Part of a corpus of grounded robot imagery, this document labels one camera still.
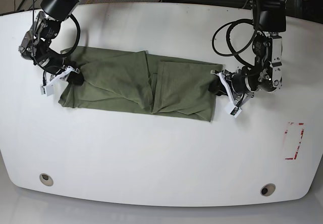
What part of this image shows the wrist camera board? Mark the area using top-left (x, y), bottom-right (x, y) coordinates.
top-left (40, 85), bottom-right (55, 96)
top-left (225, 102), bottom-right (242, 118)

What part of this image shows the left table cable grommet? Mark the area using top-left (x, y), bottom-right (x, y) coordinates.
top-left (39, 174), bottom-right (53, 187)

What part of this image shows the table cable grommet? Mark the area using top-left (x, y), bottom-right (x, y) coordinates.
top-left (39, 174), bottom-right (53, 187)
top-left (260, 183), bottom-right (276, 197)

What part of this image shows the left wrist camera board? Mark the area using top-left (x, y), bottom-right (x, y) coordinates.
top-left (225, 102), bottom-right (242, 118)

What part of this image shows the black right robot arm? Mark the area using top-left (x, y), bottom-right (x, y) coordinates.
top-left (18, 0), bottom-right (84, 96)

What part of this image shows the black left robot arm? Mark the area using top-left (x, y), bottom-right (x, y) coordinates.
top-left (209, 0), bottom-right (287, 118)

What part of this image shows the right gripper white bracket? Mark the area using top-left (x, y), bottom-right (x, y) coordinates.
top-left (42, 66), bottom-right (84, 86)

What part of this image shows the olive green t-shirt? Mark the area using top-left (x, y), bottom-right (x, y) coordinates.
top-left (59, 46), bottom-right (223, 122)

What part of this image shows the right table cable grommet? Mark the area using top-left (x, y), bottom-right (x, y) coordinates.
top-left (260, 183), bottom-right (276, 197)

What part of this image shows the red tape rectangle marking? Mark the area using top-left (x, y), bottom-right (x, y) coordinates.
top-left (282, 122), bottom-right (305, 160)

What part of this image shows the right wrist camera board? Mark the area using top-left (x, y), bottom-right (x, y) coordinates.
top-left (40, 85), bottom-right (55, 96)

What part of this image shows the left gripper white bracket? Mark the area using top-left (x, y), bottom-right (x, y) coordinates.
top-left (208, 69), bottom-right (254, 109)

